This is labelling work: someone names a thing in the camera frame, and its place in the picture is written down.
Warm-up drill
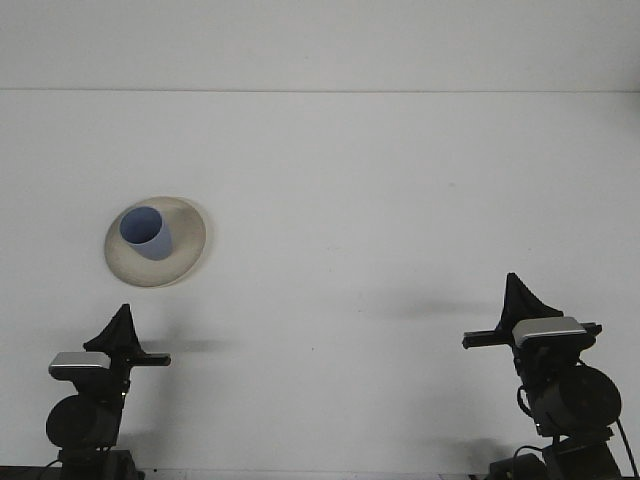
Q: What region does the pale blue cup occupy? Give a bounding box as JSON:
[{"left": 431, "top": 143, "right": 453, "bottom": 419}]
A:
[{"left": 118, "top": 206, "right": 175, "bottom": 262}]

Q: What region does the pale round plate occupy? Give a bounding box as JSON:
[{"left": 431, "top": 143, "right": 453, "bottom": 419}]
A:
[{"left": 103, "top": 195, "right": 215, "bottom": 290}]

